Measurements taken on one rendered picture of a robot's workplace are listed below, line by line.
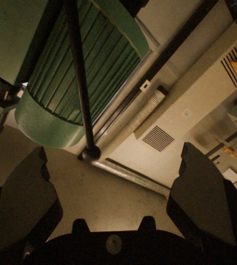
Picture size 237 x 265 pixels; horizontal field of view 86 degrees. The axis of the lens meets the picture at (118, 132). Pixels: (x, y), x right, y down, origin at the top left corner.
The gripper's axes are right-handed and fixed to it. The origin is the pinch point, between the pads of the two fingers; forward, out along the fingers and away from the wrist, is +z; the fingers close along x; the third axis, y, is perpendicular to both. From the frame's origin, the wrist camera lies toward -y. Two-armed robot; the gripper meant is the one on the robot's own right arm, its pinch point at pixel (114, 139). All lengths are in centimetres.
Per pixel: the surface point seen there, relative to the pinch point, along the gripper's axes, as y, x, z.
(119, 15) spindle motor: -13.3, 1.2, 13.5
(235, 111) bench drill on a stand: 55, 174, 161
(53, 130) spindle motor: 5.7, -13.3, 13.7
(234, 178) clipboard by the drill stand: 172, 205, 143
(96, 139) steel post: 91, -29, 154
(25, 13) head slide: -14.1, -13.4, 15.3
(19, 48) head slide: -9.6, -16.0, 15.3
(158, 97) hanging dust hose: 28, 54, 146
